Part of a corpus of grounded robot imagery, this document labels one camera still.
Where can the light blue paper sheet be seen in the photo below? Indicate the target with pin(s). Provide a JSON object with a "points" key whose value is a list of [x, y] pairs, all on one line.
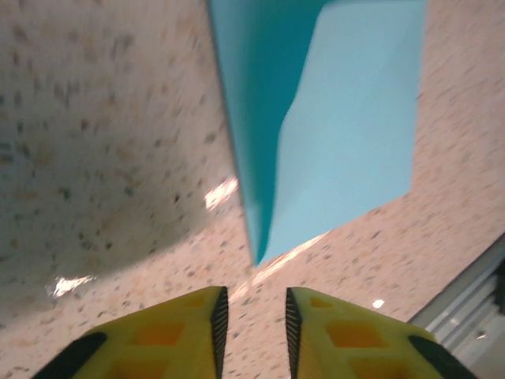
{"points": [[347, 118]]}

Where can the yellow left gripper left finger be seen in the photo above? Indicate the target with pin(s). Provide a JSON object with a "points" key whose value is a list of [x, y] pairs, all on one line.
{"points": [[158, 339]]}

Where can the long aluminium mounting rail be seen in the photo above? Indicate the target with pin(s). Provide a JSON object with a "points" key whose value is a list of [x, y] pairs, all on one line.
{"points": [[473, 308]]}

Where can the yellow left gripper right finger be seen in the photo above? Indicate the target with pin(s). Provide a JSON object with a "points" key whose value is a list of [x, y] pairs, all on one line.
{"points": [[355, 343]]}

